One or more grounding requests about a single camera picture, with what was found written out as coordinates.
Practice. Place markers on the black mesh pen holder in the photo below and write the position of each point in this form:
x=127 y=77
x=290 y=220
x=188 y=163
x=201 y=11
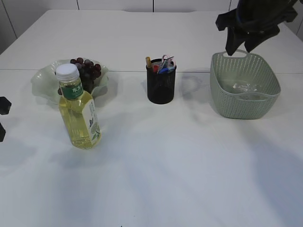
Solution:
x=160 y=87

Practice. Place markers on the green plastic woven basket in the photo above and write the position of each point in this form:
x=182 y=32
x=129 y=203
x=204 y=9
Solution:
x=251 y=68

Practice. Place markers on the gold glitter pen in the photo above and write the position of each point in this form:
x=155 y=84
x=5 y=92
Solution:
x=148 y=62

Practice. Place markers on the blue safety scissors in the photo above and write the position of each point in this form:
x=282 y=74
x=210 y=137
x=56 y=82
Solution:
x=167 y=69

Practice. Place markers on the pink safety scissors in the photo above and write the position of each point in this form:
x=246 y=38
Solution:
x=167 y=57

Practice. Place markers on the green wavy glass bowl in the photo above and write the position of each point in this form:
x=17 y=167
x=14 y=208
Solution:
x=45 y=84

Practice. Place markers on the yellow tea plastic bottle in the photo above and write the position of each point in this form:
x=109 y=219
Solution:
x=77 y=108

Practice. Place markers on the red glitter pen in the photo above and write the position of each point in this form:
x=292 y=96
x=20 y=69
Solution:
x=156 y=68

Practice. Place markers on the clear plastic sheet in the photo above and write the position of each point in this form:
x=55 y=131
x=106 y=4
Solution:
x=244 y=88

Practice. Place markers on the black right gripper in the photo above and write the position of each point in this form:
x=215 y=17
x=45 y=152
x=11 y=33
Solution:
x=259 y=19

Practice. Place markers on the purple artificial grape bunch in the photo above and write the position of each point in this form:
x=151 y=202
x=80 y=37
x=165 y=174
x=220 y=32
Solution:
x=87 y=71

